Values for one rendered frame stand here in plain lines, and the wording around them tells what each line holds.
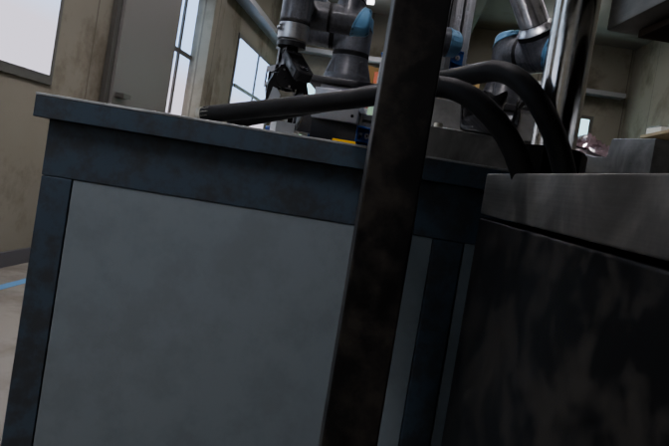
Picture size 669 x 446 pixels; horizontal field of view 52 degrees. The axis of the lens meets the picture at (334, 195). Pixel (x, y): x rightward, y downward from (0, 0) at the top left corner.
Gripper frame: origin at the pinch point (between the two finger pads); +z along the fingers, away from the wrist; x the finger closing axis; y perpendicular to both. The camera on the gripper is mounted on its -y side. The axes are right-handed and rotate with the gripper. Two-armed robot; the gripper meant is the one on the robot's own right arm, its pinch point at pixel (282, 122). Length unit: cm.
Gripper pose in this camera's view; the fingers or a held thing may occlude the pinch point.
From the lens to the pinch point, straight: 167.4
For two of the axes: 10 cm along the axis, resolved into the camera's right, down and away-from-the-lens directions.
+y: -4.6, -1.0, 8.8
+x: -8.8, -1.3, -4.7
